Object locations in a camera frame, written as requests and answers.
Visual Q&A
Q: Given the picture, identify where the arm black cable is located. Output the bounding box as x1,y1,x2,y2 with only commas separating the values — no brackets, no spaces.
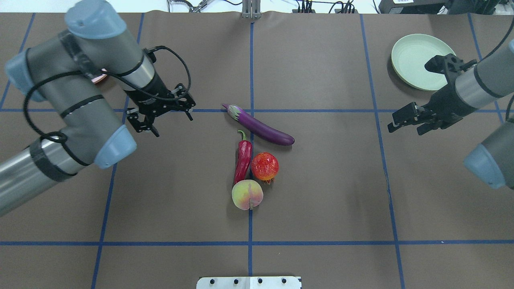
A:
23,45,191,167
476,16,514,121

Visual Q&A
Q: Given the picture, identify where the aluminium frame post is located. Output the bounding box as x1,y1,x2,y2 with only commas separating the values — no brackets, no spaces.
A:
242,0,262,20

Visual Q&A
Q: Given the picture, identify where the red chili pepper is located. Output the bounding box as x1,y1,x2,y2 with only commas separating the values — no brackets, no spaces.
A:
233,130,253,185

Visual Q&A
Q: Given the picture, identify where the yellow pink peach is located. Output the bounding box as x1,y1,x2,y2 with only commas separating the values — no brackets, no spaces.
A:
231,179,264,210

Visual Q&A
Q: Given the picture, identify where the red pomegranate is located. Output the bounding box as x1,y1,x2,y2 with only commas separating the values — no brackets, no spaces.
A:
250,152,280,185

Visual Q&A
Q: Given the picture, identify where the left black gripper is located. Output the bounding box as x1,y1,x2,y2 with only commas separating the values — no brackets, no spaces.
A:
124,74,196,137

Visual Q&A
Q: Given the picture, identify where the purple eggplant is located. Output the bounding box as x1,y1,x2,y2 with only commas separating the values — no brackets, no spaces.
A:
222,104,295,146

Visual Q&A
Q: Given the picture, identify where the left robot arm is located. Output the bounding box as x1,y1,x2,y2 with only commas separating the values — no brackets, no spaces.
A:
1,0,196,216

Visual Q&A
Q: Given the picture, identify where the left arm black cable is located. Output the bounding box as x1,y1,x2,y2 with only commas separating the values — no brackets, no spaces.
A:
23,45,191,167

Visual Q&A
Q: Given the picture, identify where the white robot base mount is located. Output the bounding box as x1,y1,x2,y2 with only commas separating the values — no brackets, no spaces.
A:
196,276,303,289

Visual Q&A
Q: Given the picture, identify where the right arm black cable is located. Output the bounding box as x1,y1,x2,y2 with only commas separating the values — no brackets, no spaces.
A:
476,16,514,121

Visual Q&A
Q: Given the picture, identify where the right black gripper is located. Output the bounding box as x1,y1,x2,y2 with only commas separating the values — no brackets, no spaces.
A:
388,54,478,136

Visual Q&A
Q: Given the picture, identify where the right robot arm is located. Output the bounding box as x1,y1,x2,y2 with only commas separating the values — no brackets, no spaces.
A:
388,41,513,190

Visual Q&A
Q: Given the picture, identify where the pink plate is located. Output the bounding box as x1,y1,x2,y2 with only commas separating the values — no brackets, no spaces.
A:
91,73,108,85

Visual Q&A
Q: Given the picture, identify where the green plate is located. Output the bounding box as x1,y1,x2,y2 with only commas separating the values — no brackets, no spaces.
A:
391,34,455,91

